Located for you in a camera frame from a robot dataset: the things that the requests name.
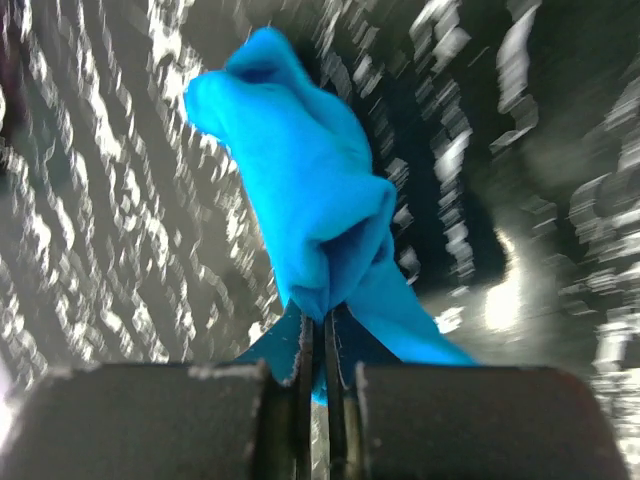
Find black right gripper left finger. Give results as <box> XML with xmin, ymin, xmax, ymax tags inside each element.
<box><xmin>237</xmin><ymin>303</ymin><xmax>313</xmax><ymax>479</ymax></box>

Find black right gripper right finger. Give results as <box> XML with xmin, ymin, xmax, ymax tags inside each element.
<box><xmin>324</xmin><ymin>307</ymin><xmax>399</xmax><ymax>479</ymax></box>

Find blue t shirt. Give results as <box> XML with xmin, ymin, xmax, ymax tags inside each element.
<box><xmin>183</xmin><ymin>25</ymin><xmax>479</xmax><ymax>406</ymax></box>

